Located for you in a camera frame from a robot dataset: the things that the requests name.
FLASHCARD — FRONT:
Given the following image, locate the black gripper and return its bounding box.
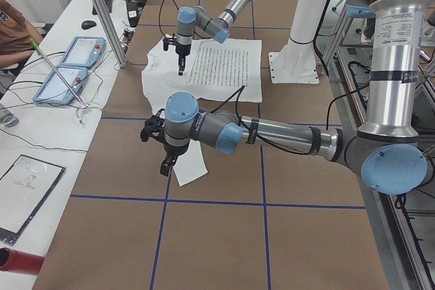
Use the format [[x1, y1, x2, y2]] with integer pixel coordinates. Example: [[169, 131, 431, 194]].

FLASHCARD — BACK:
[[140, 109, 189, 177], [162, 33, 191, 76]]

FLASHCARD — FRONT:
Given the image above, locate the white long-sleeve printed shirt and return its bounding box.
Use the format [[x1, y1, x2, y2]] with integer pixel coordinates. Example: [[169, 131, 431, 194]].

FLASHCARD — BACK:
[[141, 39, 262, 185]]

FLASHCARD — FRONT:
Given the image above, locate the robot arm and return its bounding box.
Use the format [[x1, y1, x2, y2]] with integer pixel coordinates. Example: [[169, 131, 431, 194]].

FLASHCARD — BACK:
[[163, 0, 253, 76], [140, 0, 434, 195]]

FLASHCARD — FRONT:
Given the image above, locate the upper blue teach pendant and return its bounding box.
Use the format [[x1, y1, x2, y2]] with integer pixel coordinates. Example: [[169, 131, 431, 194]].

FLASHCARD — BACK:
[[60, 36, 106, 69]]

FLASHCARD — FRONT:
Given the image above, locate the blue teach pendant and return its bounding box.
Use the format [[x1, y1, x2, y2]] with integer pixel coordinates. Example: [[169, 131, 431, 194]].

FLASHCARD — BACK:
[[33, 65, 88, 105], [60, 36, 106, 69]]

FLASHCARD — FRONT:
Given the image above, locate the black computer mouse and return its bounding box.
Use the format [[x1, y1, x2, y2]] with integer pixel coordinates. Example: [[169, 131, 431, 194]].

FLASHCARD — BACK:
[[81, 20, 97, 30]]

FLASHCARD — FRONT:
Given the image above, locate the lower blue teach pendant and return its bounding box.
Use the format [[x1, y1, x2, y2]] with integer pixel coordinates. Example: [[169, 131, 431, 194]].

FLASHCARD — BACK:
[[33, 65, 88, 105]]

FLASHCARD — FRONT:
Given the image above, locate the black framed sheet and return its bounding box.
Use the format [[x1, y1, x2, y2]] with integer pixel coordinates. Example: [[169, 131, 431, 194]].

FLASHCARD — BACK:
[[1, 154, 66, 245]]

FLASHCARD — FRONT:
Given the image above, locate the green tipped metal rod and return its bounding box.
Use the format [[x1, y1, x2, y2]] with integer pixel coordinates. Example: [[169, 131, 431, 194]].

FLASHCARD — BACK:
[[29, 38, 87, 108]]

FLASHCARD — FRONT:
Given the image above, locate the seated person brown shirt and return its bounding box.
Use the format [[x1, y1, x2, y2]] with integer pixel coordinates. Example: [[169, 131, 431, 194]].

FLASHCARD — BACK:
[[0, 0, 43, 76]]

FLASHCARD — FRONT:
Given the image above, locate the red cylinder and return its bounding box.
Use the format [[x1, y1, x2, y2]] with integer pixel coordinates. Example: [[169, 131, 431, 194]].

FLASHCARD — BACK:
[[1, 247, 45, 276]]

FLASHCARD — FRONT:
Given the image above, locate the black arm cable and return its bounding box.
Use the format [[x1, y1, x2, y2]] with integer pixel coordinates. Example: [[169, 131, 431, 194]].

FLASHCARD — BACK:
[[210, 83, 371, 158]]

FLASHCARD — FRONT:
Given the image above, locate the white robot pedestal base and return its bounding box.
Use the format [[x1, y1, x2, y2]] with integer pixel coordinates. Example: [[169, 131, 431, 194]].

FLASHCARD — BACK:
[[268, 0, 328, 84]]

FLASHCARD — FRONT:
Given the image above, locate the aluminium frame post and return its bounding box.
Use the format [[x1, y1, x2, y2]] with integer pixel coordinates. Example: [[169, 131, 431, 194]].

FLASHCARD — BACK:
[[92, 0, 126, 68]]

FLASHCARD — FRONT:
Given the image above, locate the aluminium frame rail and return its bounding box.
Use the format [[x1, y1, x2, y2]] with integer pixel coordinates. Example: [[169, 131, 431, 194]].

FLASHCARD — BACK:
[[330, 45, 434, 289]]

